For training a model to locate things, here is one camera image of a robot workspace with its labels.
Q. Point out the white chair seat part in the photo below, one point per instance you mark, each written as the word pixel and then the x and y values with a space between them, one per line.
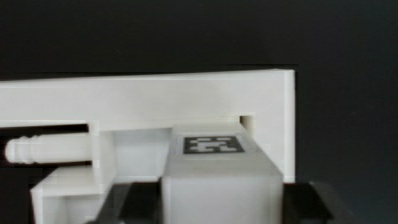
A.
pixel 96 125

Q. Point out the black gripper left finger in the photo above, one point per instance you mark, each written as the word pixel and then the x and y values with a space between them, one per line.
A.
pixel 131 205

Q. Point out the white chair leg with tag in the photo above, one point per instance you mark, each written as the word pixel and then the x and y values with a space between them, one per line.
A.
pixel 220 180

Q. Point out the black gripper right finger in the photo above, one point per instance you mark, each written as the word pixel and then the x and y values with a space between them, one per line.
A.
pixel 312 205

